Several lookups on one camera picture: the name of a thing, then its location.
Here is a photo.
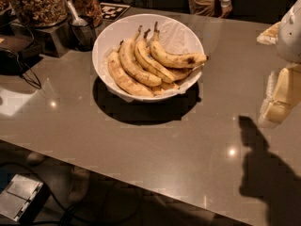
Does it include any large glass nut jar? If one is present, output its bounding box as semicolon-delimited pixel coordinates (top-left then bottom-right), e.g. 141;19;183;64
9;0;68;28

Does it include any black floor cable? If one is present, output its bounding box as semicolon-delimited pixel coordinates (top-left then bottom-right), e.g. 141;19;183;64
0;162;142;226

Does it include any white plastic spoon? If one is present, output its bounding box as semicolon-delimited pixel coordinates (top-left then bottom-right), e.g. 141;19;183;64
64;0;87;26

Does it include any white bowl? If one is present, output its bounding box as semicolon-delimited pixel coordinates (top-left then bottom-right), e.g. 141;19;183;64
91;13;206;104

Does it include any metal jar stand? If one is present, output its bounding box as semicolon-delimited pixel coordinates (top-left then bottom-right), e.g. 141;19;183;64
33;21;71;57

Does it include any lower hidden banana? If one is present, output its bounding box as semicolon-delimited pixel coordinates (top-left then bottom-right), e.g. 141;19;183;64
151;68;193;95

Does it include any white paper bowl liner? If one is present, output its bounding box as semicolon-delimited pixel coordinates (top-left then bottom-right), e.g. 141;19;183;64
100;17;204;103

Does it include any small glass granola jar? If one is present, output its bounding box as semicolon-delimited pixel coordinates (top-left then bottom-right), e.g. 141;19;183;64
72;0;103;27

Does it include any grey metal box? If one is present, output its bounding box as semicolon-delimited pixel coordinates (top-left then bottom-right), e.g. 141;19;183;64
0;174;43;222

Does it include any middle yellow banana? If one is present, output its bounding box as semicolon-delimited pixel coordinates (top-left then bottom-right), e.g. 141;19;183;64
135;29;175;84

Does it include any spotted banana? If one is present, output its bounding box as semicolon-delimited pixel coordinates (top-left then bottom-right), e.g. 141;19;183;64
150;23;208;69

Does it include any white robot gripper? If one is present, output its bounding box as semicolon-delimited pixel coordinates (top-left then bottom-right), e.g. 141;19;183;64
259;0;301;128

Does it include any leftmost yellow banana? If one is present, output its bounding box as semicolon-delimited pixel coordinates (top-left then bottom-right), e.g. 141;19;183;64
107;46;154;97

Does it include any black white marker tag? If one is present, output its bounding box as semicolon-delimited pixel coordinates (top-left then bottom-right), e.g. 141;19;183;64
100;3;130;21

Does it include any black device with cable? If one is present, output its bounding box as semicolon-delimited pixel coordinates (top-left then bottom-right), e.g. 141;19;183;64
0;22;43;89

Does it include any black cup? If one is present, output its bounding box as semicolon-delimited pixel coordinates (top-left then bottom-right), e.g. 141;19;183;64
68;16;96;52

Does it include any yellow banana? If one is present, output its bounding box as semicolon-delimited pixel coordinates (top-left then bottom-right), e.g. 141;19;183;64
119;25;162;87
135;29;175;84
107;46;154;97

